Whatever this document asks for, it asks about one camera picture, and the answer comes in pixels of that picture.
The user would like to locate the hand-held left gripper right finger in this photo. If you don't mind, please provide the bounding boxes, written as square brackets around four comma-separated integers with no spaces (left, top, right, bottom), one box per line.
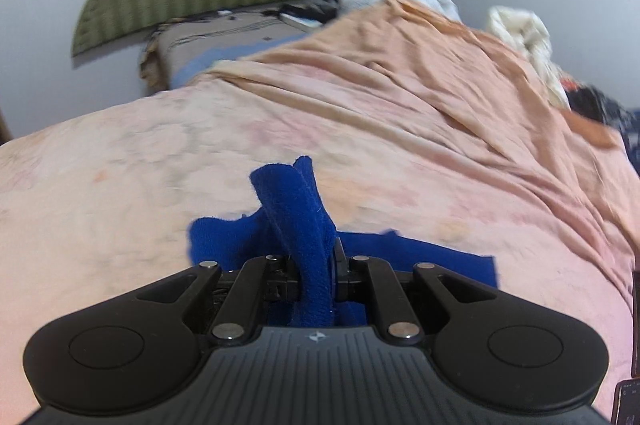
[330,237,502,347]

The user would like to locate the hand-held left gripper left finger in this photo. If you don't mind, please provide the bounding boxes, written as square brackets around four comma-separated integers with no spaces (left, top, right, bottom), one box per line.
[127,255,302,348]

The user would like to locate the blue garment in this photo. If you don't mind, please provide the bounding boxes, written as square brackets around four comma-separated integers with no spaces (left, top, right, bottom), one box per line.
[187,155,499,329]

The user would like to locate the dark patterned clothes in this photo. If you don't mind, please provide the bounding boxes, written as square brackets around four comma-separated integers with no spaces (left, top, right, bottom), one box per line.
[559,76,640,168]

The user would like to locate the peach bed sheet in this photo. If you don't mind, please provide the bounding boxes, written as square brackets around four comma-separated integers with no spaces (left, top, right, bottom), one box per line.
[0,0,640,425]

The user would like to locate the light blue cloth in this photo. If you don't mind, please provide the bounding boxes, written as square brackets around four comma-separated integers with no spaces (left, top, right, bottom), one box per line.
[171,44,258,89]

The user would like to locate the brown patterned pillow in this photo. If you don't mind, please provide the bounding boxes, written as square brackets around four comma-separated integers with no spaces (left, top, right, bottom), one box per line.
[139,6,323,96]

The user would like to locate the black cloth pile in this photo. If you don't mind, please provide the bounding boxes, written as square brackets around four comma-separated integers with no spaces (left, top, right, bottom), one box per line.
[277,0,352,29]

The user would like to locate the cream fluffy cloth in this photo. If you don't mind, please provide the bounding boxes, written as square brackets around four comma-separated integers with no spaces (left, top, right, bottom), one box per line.
[486,6,572,109]

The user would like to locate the black phone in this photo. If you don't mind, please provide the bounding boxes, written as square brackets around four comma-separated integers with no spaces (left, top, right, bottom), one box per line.
[612,377,640,425]

